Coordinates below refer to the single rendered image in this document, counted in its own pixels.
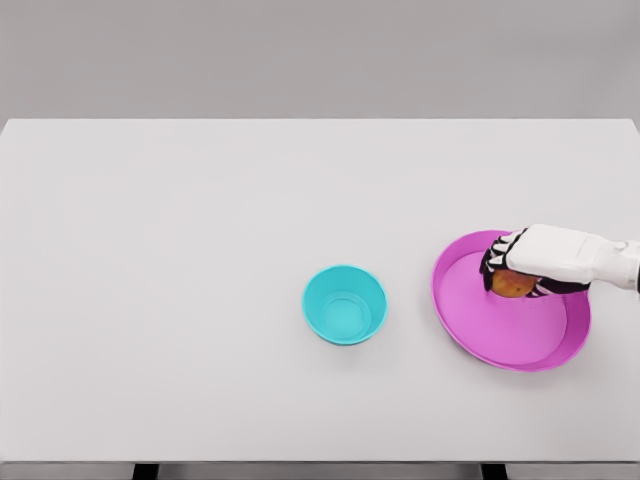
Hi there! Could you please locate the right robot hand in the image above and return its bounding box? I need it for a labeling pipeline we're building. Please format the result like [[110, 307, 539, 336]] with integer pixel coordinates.
[[478, 223, 607, 299]]

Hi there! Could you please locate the red yellow apple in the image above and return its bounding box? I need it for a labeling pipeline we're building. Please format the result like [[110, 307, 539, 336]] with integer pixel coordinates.
[[489, 268, 535, 300]]

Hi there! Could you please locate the pink plate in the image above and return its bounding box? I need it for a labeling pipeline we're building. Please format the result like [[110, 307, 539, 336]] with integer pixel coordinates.
[[431, 229, 592, 374]]

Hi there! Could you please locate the blue bowl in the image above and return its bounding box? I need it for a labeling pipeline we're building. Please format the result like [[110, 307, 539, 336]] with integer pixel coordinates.
[[301, 265, 389, 347]]

